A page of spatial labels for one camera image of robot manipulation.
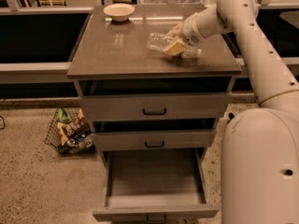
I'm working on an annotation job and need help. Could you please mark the wire basket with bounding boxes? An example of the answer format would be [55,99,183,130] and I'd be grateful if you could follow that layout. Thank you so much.
[45,107,95,155]

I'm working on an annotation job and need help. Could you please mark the grey middle drawer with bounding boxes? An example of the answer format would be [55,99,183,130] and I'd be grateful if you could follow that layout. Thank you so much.
[93,118,216,151]

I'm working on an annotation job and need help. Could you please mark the grey drawer cabinet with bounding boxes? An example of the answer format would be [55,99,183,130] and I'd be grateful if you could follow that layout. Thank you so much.
[67,5,241,159]

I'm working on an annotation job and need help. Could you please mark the grey bottom drawer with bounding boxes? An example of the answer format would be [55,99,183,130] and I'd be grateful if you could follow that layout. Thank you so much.
[93,148,219,224]

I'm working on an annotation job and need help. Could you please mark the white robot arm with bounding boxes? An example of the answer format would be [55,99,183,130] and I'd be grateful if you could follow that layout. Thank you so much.
[167,0,299,224]

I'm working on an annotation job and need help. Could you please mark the black wheeled stand base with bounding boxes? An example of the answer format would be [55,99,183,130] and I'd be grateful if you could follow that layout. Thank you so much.
[228,112,235,120]

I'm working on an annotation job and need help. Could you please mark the black middle drawer handle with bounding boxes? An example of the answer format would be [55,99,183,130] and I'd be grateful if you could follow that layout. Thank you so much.
[144,141,164,148]

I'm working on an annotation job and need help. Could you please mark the white ceramic bowl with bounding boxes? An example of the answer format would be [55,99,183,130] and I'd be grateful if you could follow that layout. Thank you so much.
[104,3,135,21]

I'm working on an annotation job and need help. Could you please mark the grey drawer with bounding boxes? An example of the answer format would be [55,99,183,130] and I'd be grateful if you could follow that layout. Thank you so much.
[93,118,216,151]
[78,77,232,122]
[93,148,219,224]

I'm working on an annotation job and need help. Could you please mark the brown snack bag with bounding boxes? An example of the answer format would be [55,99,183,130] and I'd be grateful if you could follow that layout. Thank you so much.
[57,110,90,146]

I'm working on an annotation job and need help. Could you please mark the black drawer handle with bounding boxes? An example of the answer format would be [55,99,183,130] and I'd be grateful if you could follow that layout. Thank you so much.
[142,108,167,116]
[144,141,164,148]

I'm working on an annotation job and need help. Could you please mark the clear plastic water bottle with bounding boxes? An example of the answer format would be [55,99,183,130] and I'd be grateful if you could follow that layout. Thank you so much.
[147,33,202,59]

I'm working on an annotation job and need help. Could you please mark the green snack bag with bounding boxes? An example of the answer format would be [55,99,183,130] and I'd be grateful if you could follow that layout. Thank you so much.
[54,108,69,124]

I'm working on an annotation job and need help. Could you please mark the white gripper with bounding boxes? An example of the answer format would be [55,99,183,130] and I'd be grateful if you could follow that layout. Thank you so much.
[164,13,205,56]

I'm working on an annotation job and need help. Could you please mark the metal railing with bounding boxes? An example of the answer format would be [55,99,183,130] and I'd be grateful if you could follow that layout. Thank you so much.
[0,0,299,85]

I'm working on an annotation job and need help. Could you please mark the grey top drawer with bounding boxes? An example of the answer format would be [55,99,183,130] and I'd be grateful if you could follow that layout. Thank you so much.
[78,77,232,122]

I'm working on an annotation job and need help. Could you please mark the black top drawer handle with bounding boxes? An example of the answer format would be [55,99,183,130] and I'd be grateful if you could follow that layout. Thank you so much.
[142,108,167,116]

